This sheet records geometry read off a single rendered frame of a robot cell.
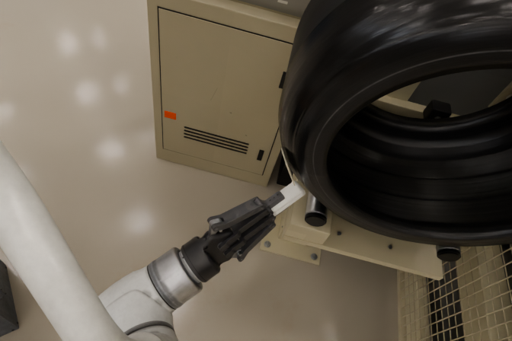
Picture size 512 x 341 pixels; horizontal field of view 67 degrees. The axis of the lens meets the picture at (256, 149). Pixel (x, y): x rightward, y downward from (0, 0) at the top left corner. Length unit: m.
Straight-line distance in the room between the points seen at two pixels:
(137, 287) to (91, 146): 1.37
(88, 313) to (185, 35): 0.98
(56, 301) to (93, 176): 1.41
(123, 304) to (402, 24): 0.56
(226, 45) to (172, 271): 0.82
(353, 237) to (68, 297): 0.62
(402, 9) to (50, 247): 0.47
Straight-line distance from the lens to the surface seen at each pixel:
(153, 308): 0.68
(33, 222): 0.51
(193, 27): 1.29
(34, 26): 2.68
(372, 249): 0.94
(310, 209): 0.79
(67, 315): 0.51
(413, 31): 0.47
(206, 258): 0.67
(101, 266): 1.70
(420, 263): 0.98
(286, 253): 1.74
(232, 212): 0.67
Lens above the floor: 1.58
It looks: 53 degrees down
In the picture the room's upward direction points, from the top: 16 degrees clockwise
